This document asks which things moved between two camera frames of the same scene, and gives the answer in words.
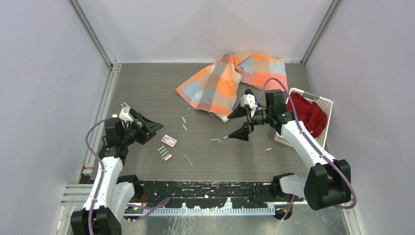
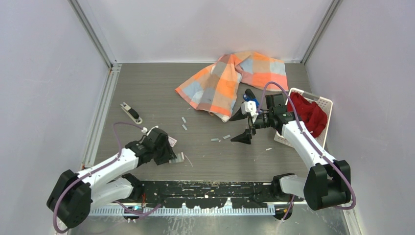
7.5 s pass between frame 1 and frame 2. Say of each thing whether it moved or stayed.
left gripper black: moved
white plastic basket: stayed
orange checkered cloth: stayed
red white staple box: stayed
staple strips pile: moved
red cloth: stayed
